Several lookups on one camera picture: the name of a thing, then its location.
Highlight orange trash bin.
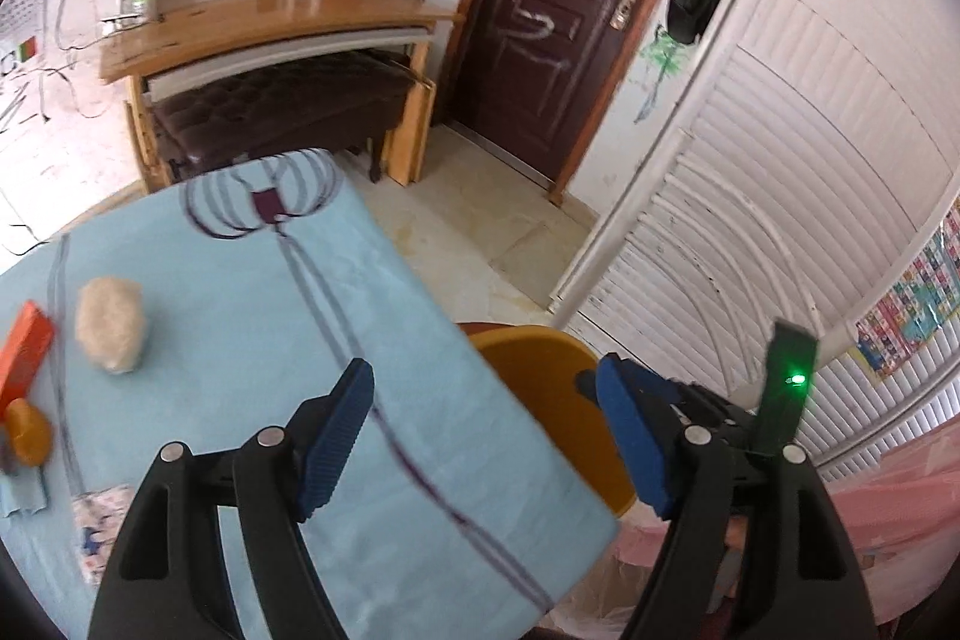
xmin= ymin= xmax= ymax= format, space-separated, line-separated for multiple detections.
xmin=459 ymin=321 xmax=636 ymax=516

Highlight wooden desk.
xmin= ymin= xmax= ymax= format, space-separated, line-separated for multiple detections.
xmin=99 ymin=0 xmax=460 ymax=193

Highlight white louvered screen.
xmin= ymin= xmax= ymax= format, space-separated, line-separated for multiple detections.
xmin=553 ymin=0 xmax=958 ymax=479

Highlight black hanging bag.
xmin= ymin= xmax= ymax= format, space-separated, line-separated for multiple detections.
xmin=667 ymin=0 xmax=721 ymax=46

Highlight orange box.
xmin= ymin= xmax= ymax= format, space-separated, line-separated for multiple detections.
xmin=0 ymin=301 xmax=55 ymax=409

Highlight floral white wrapper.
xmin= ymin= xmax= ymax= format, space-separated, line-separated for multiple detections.
xmin=71 ymin=484 xmax=133 ymax=587

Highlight eye chart poster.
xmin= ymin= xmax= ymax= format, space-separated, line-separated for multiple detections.
xmin=2 ymin=0 xmax=43 ymax=74

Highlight light blue patterned tablecloth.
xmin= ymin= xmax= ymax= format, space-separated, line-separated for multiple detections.
xmin=2 ymin=149 xmax=619 ymax=638

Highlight orange round lid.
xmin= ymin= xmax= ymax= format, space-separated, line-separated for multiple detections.
xmin=3 ymin=398 xmax=53 ymax=468

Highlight dark tufted bench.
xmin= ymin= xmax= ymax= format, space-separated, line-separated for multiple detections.
xmin=151 ymin=50 xmax=415 ymax=181

